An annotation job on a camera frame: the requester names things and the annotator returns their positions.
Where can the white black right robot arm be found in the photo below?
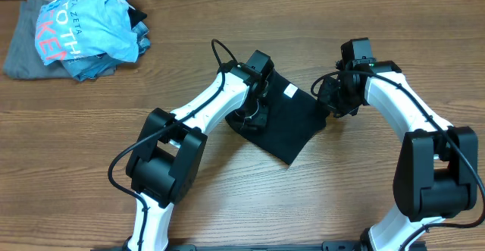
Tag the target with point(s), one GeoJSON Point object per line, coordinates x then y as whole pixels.
{"type": "Point", "coordinates": [436, 176]}

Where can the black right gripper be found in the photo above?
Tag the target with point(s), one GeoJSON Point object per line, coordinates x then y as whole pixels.
{"type": "Point", "coordinates": [330, 97]}

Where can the black garment in pile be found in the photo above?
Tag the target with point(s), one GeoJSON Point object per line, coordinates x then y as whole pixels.
{"type": "Point", "coordinates": [136, 16]}

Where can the light blue printed t-shirt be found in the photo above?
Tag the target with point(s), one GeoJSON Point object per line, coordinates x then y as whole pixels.
{"type": "Point", "coordinates": [73, 29]}

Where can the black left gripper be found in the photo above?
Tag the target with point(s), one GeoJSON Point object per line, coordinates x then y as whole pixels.
{"type": "Point", "coordinates": [262, 117]}

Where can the folded grey garment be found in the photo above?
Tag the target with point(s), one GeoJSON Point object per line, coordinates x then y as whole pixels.
{"type": "Point", "coordinates": [23, 61]}

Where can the black t-shirt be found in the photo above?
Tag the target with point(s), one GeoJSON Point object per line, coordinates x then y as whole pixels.
{"type": "Point", "coordinates": [293, 119]}

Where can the folded blue denim jeans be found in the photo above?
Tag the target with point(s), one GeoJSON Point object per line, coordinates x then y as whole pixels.
{"type": "Point", "coordinates": [96, 66]}

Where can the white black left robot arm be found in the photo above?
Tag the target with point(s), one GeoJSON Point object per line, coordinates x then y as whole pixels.
{"type": "Point", "coordinates": [166, 157]}

